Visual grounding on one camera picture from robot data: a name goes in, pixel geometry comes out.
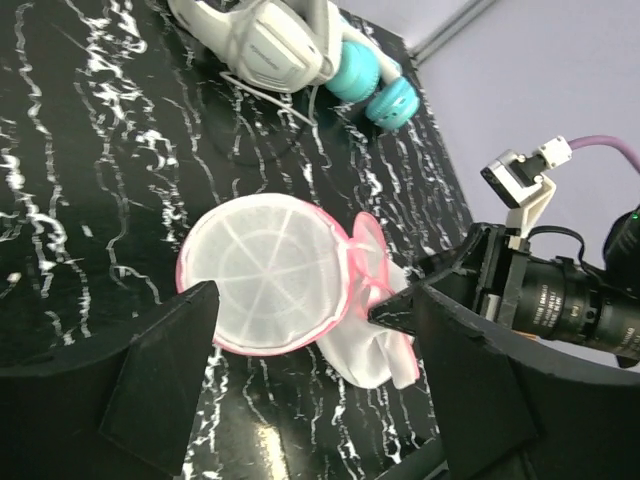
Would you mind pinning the white pink-trimmed mesh laundry bag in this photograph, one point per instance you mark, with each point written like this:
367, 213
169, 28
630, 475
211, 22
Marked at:
290, 275

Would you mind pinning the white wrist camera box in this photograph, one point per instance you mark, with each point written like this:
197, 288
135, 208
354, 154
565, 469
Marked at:
520, 181

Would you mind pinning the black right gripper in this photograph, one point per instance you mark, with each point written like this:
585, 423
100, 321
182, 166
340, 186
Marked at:
562, 299

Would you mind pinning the teal cat-ear headphones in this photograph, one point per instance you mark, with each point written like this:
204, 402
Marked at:
365, 72

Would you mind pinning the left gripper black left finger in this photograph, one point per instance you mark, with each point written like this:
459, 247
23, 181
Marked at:
121, 403

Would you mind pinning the white grey headset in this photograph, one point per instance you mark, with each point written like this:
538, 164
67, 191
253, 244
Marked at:
277, 46

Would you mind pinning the aluminium right corner post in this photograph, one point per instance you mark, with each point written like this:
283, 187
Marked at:
449, 25

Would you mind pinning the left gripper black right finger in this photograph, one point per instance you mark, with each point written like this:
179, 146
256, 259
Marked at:
510, 406

